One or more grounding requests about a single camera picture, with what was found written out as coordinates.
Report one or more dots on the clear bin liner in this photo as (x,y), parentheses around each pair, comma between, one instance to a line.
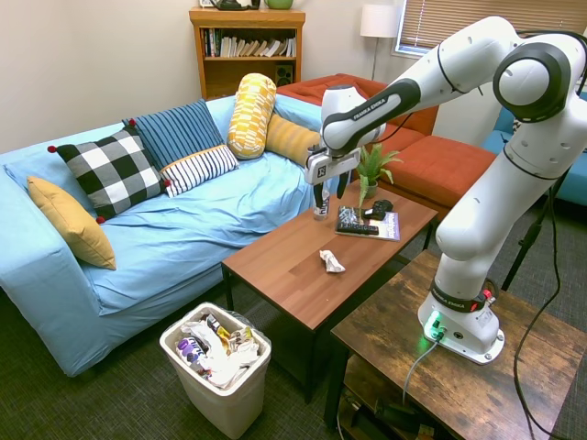
(238,318)

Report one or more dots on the blue armchair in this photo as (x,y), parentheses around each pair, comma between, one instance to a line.
(575,183)

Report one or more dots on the small green potted plant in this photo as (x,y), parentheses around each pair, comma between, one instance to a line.
(370,170)

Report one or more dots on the black game controller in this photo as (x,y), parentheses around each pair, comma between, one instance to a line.
(379,208)

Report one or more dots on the rustic wooden robot table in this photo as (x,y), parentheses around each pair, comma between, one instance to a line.
(458,394)

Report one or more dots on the small black speaker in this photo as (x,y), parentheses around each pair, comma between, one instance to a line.
(284,74)

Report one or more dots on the blue striped pillow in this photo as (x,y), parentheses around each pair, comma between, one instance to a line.
(176,130)

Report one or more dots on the white navy striped pillow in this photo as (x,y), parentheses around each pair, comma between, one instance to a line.
(199,168)

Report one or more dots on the white floor lamp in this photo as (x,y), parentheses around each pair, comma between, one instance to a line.
(379,20)

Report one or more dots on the wooden window blinds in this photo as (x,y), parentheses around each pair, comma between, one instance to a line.
(440,23)

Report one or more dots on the black remote control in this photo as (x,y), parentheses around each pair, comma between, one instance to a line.
(362,230)

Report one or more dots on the green bowl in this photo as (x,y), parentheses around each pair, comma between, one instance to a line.
(279,3)

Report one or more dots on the orange sofa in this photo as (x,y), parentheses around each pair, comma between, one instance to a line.
(435,165)

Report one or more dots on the black power strip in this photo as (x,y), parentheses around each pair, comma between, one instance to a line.
(390,412)

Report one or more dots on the yellow patterned bolster pillow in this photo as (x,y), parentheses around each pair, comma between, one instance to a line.
(251,117)

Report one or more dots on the purple magazine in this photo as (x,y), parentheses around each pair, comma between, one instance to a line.
(389,227)

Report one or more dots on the yellow snack wrapper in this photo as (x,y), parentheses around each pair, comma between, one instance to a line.
(240,339)

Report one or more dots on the light blue sofa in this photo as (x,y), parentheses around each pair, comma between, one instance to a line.
(174,238)

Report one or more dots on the wooden bookshelf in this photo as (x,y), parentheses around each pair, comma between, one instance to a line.
(247,18)

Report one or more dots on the orange striped pillow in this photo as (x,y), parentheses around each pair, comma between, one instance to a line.
(291,139)

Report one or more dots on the wooden coffee table, black frame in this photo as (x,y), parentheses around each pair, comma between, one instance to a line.
(293,270)

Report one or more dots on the black tripod stand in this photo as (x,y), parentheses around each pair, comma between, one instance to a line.
(527,243)

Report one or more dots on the crumpled white plastic bag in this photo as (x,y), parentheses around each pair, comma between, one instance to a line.
(224,366)

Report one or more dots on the hint bottle with purple label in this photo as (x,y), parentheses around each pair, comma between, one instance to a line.
(191,351)

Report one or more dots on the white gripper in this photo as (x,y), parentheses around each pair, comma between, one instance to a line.
(331,165)

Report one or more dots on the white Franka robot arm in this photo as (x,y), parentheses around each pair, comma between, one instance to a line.
(477,220)

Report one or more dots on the brown wrapper with barcode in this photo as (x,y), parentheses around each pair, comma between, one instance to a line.
(213,324)

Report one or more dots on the clear hint water bottle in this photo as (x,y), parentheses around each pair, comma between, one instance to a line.
(322,213)

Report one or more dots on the plain mustard pillow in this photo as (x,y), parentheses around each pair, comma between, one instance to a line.
(73,224)

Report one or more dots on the white plastic trash bin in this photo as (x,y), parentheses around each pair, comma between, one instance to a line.
(220,408)

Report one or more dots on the black and white checkered pillow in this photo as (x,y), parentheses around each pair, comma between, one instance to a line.
(114,169)

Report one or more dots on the white tissue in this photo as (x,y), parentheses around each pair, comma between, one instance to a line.
(332,262)

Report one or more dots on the row of books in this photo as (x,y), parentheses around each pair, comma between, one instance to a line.
(247,47)

